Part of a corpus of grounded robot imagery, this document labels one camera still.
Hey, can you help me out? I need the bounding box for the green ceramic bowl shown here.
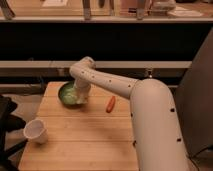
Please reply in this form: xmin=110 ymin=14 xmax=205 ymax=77
xmin=58 ymin=81 xmax=87 ymax=106

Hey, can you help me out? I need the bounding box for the dark grey panel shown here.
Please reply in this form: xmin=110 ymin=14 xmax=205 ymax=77
xmin=174 ymin=28 xmax=213 ymax=156

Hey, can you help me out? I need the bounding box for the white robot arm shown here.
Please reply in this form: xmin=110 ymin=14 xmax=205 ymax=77
xmin=69 ymin=57 xmax=190 ymax=171

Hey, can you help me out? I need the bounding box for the orange carrot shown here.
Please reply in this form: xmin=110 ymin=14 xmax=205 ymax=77
xmin=106 ymin=96 xmax=116 ymax=113

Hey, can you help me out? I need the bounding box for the black office chair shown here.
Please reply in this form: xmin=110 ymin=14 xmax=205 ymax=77
xmin=0 ymin=95 xmax=27 ymax=171

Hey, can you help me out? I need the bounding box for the white paper cup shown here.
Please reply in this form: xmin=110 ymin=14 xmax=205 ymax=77
xmin=23 ymin=119 xmax=48 ymax=144

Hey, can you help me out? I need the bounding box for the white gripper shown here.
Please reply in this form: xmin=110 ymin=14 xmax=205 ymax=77
xmin=74 ymin=79 xmax=91 ymax=104

